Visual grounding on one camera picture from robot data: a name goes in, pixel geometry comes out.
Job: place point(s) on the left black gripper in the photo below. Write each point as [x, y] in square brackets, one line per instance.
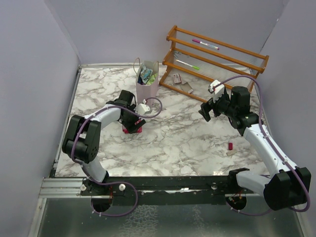
[132, 127]

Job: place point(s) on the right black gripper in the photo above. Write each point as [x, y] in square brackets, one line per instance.
[206, 106]

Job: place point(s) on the pink snack packet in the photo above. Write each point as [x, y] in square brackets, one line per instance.
[140, 130]

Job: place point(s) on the pink paper bag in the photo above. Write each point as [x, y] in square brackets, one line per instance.
[144, 91]

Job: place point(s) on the green snack packet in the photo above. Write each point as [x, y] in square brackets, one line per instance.
[152, 79]

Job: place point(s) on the grey blue snack packet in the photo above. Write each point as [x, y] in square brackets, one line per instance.
[145, 74]

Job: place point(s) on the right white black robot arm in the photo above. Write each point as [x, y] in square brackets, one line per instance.
[287, 185]

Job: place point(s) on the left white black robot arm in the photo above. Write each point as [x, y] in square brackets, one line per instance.
[82, 139]

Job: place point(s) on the small red white box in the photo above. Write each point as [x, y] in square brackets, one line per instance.
[177, 79]

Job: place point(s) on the green tipped white pen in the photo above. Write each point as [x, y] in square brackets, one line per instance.
[187, 64]

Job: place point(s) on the wooden shelf rack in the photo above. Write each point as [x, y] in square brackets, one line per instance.
[228, 61]

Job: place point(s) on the small red cylinder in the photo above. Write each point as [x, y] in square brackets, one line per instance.
[230, 145]

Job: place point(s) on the small beige block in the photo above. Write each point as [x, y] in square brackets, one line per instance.
[231, 152]

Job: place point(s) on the pink marker pen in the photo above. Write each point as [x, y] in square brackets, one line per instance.
[205, 44]

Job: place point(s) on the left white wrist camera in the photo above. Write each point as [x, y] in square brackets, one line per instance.
[142, 108]

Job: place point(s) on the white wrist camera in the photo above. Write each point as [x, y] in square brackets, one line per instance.
[142, 108]
[216, 89]

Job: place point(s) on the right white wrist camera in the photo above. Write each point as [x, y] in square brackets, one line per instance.
[216, 89]

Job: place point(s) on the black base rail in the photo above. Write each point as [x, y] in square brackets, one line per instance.
[162, 190]

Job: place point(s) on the aluminium frame rail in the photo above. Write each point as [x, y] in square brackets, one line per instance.
[60, 188]

